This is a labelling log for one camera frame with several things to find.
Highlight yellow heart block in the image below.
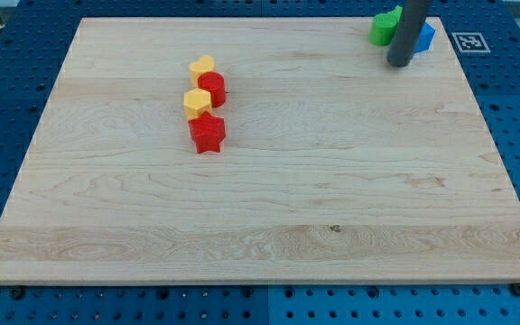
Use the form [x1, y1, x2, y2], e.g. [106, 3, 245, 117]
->
[189, 54, 216, 88]

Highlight red star block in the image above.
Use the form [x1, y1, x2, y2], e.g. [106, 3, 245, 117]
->
[188, 112, 226, 153]

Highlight wooden board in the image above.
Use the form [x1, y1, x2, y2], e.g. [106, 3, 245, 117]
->
[0, 17, 520, 286]

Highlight yellow hexagon block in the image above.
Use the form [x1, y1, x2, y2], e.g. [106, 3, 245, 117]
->
[183, 88, 212, 121]

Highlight red cylinder block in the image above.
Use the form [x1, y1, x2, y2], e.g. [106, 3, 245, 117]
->
[198, 71, 226, 108]

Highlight green cylinder block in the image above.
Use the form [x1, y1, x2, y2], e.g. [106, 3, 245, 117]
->
[368, 13, 398, 46]

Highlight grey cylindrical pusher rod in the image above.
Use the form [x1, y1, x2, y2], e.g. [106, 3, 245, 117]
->
[386, 0, 432, 68]

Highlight blue block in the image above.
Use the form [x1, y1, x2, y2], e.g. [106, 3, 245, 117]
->
[413, 22, 435, 54]

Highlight white fiducial marker tag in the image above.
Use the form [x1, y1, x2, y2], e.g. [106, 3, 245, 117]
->
[452, 32, 490, 53]

